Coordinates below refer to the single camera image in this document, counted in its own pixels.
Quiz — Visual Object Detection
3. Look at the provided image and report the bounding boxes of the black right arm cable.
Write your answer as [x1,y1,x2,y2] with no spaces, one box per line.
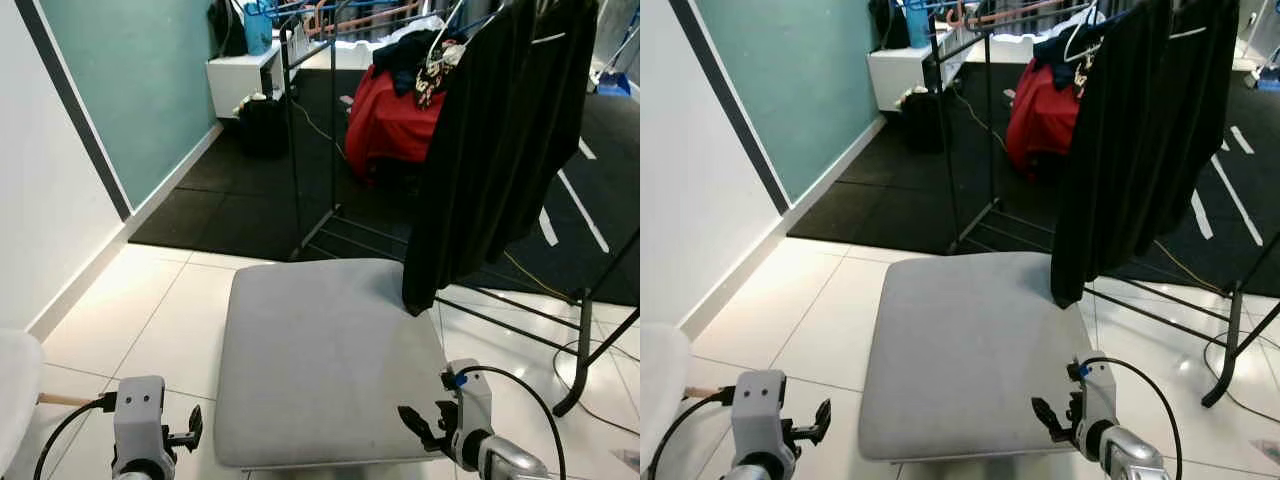
[1078,356,1184,480]
[455,365,568,480]

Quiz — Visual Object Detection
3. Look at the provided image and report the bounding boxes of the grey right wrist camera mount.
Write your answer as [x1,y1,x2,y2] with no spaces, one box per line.
[446,358,495,467]
[1075,358,1118,457]

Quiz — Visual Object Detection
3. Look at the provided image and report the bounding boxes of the black floor cable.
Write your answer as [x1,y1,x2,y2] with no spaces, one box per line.
[1203,330,1280,426]
[553,338,641,438]

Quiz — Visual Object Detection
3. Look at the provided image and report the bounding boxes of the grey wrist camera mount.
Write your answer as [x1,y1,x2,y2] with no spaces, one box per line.
[1075,358,1118,457]
[446,358,495,467]
[731,370,797,467]
[111,376,177,471]

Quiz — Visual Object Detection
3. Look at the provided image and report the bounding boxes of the black bag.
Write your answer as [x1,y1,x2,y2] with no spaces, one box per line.
[236,94,292,160]
[899,88,947,154]

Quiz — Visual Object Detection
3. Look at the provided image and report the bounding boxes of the white clothes hanger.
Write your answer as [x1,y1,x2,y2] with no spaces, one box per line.
[1062,0,1113,59]
[428,0,471,63]

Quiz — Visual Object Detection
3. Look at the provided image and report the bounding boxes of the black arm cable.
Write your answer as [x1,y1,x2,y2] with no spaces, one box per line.
[455,365,568,480]
[647,388,737,480]
[33,396,119,480]
[1078,356,1184,480]

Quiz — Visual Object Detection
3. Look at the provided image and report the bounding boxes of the black hanging garment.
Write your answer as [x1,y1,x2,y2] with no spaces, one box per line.
[402,0,601,317]
[1050,0,1242,309]

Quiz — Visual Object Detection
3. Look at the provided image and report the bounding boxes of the red cloth heap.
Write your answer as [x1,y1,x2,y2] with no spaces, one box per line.
[345,62,451,187]
[1005,58,1087,181]

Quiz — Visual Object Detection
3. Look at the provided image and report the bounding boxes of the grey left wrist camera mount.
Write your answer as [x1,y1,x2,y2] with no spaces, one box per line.
[111,376,177,471]
[731,370,797,467]

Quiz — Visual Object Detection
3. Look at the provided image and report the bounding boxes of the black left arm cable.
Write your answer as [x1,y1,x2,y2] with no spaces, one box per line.
[647,388,737,480]
[33,396,119,480]

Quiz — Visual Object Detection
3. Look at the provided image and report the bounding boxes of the yellow floor cable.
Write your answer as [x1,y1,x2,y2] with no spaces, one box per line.
[500,248,583,301]
[1155,240,1229,295]

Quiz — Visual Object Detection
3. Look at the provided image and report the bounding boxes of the black metal clothes rack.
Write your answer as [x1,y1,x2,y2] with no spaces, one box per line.
[279,8,641,418]
[929,6,1280,409]

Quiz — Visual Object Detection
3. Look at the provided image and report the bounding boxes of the white low cabinet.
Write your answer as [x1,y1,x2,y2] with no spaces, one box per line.
[866,38,943,112]
[206,44,288,120]

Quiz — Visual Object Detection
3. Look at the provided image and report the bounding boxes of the black floor mat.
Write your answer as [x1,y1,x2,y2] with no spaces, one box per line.
[129,66,641,307]
[787,62,1280,299]

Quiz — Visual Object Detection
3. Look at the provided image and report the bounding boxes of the grey cushioned chair seat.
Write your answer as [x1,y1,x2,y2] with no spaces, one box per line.
[857,251,1097,463]
[213,258,452,471]

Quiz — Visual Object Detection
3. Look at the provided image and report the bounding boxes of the dark blue garment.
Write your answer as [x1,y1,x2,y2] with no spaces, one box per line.
[1033,28,1099,91]
[375,34,453,97]

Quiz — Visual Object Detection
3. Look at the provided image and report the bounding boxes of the blue bag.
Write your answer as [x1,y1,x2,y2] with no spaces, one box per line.
[242,0,277,57]
[904,0,937,50]

